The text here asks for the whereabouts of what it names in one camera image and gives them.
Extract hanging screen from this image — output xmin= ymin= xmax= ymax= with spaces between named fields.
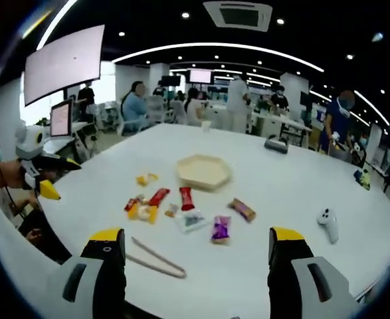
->
xmin=188 ymin=68 xmax=213 ymax=85

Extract brown snack packet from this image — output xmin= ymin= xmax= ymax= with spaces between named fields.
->
xmin=227 ymin=197 xmax=257 ymax=223

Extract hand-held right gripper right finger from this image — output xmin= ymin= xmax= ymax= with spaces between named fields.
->
xmin=266 ymin=226 xmax=362 ymax=319

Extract ceiling air vent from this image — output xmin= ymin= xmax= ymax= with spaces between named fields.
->
xmin=202 ymin=0 xmax=274 ymax=33

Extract person's dark clothing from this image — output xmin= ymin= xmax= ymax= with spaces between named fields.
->
xmin=17 ymin=208 xmax=72 ymax=266

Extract yellow white snack packet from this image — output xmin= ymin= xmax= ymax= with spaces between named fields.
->
xmin=127 ymin=203 xmax=159 ymax=225

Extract blue yellow object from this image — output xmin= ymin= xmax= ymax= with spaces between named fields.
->
xmin=353 ymin=168 xmax=372 ymax=191

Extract grey box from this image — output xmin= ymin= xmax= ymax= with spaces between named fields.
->
xmin=264 ymin=135 xmax=290 ymax=155

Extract purple snack packet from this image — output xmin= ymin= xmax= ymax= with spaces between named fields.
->
xmin=210 ymin=215 xmax=233 ymax=247

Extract beige hexagonal container tray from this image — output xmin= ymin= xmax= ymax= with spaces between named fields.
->
xmin=175 ymin=153 xmax=233 ymax=192

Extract clear white snack packet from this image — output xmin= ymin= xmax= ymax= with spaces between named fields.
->
xmin=174 ymin=209 xmax=211 ymax=234

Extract beige food tongs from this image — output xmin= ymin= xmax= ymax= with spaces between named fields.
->
xmin=125 ymin=236 xmax=187 ymax=280

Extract white handheld controller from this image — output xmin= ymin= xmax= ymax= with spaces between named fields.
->
xmin=316 ymin=207 xmax=340 ymax=245

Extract red white snack packet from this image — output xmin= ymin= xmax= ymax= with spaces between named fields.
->
xmin=179 ymin=186 xmax=195 ymax=212

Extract large wall screen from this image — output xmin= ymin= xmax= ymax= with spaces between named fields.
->
xmin=23 ymin=24 xmax=106 ymax=108

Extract black cable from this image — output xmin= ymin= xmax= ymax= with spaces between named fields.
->
xmin=0 ymin=146 xmax=27 ymax=221

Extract desktop monitor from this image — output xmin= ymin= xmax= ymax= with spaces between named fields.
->
xmin=49 ymin=97 xmax=74 ymax=138

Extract long red snack packet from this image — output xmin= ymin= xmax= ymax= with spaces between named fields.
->
xmin=147 ymin=187 xmax=171 ymax=208

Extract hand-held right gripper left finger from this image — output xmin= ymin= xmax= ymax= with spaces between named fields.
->
xmin=45 ymin=227 xmax=128 ymax=319

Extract small red snack packet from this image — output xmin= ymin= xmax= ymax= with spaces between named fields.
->
xmin=124 ymin=195 xmax=143 ymax=212

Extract yellow orange snack packet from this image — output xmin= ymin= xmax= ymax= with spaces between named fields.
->
xmin=135 ymin=172 xmax=159 ymax=187

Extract small orange snack packet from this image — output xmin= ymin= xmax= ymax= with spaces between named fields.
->
xmin=164 ymin=203 xmax=180 ymax=219

